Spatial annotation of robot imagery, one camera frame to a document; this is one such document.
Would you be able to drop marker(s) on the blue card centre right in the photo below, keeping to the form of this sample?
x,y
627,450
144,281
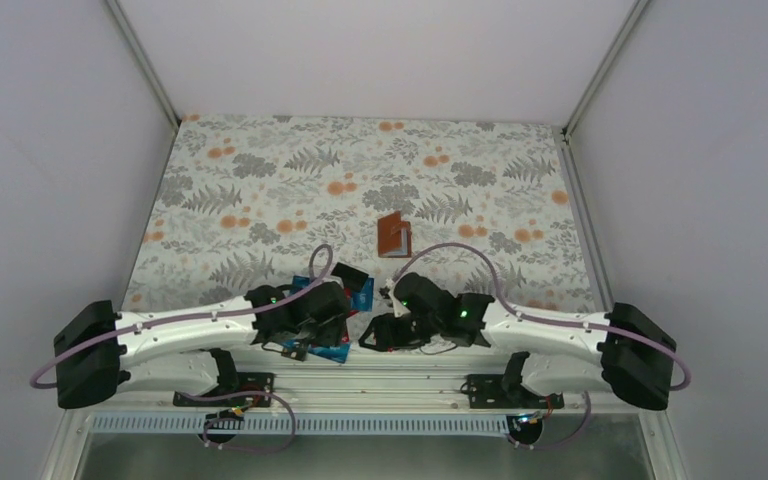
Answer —
x,y
363,299

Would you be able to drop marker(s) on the blue card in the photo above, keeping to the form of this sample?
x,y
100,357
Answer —
x,y
338,354
299,283
363,299

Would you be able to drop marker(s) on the black card bottom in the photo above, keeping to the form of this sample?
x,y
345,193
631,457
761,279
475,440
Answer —
x,y
295,351

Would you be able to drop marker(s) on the black card top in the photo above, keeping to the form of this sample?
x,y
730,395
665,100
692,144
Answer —
x,y
352,278

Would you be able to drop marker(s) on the black card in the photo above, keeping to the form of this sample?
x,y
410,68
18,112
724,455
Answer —
x,y
352,278
295,351

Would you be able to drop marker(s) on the slotted grey cable duct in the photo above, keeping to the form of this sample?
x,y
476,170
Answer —
x,y
490,425

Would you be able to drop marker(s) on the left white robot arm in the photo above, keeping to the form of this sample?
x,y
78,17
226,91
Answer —
x,y
189,352

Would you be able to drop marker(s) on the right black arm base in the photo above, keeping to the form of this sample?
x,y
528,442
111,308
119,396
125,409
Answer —
x,y
490,391

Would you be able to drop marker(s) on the brown leather card holder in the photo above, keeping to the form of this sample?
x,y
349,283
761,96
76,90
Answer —
x,y
394,236

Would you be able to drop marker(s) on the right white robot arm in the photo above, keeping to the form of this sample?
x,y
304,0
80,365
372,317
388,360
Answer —
x,y
548,353

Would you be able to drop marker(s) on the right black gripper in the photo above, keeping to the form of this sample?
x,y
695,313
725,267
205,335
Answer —
x,y
387,336

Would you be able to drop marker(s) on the blue card upper left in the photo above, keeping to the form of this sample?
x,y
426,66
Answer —
x,y
299,283

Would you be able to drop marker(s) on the aluminium rail frame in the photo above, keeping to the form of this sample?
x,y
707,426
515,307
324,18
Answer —
x,y
371,381

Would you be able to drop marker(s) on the blue card bottom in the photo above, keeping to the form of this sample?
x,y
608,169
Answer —
x,y
338,354

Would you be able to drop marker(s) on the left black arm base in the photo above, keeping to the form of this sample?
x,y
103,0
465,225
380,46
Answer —
x,y
218,397

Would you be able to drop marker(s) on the floral patterned table mat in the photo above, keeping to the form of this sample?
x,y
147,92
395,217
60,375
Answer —
x,y
245,200

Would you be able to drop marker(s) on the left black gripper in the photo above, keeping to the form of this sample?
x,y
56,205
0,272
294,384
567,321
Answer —
x,y
332,333

